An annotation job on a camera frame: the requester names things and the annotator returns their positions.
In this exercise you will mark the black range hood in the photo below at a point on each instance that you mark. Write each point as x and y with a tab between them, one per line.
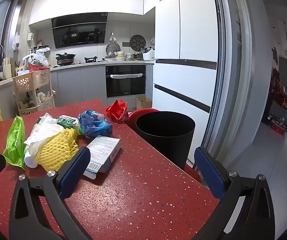
79	31

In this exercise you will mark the red snack packet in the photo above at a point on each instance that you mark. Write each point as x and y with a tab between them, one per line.
117	111

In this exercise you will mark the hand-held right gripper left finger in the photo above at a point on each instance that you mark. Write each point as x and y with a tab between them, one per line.
74	170

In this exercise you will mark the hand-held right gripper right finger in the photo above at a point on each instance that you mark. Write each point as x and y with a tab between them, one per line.
208	172

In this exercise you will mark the white plastic wrapper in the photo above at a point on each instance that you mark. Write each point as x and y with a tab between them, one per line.
46	130

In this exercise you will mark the white refrigerator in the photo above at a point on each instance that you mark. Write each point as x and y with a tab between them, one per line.
183	80

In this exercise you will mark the black built-in oven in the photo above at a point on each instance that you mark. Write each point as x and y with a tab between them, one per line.
125	81

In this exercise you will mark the green plastic bag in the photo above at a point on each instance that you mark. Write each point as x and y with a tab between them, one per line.
14	140

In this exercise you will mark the black wok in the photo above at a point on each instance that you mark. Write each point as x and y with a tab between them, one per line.
65	56

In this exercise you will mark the black trash bin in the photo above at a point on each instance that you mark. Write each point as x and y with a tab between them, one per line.
168	140

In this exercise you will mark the yellow foam fruit net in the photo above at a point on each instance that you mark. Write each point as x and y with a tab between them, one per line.
56	150

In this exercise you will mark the beige plastic trolley rack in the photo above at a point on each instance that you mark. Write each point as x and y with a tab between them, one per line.
33	80

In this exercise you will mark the red banner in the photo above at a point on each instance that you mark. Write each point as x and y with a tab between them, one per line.
282	97

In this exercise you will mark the green and white carton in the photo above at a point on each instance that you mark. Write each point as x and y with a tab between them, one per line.
69	122

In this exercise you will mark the round dark patterned tray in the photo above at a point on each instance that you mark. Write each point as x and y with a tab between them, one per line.
137	42

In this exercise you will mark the white and blue cardboard box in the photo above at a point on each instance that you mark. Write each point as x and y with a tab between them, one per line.
103	150

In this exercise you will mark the white rice cooker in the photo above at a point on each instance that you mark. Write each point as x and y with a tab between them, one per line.
149	54

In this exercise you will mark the white crumpled shopping bag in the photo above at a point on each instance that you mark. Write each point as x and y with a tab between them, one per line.
38	56

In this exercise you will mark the blue plastic wrapper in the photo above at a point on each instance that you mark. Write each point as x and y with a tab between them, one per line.
94	125

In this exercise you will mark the white hanging plastic bag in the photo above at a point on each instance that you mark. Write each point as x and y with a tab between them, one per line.
16	42

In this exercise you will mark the black gas burner grate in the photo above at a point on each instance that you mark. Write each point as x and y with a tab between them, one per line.
91	60

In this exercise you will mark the white upper cabinets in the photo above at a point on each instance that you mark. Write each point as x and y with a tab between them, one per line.
88	2

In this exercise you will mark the round metal steamer rack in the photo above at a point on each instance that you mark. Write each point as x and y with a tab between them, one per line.
113	48

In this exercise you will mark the white plastic bottle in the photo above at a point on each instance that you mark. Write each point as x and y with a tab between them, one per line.
30	161

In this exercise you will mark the red plastic basket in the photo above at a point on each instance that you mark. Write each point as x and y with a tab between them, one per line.
38	67

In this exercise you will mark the red chair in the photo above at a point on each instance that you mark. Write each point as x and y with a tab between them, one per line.
138	115

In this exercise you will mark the small brown cardboard box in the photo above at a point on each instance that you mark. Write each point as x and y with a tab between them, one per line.
143	103

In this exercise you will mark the stack of white bowls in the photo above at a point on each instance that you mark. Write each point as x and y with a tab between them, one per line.
120	55

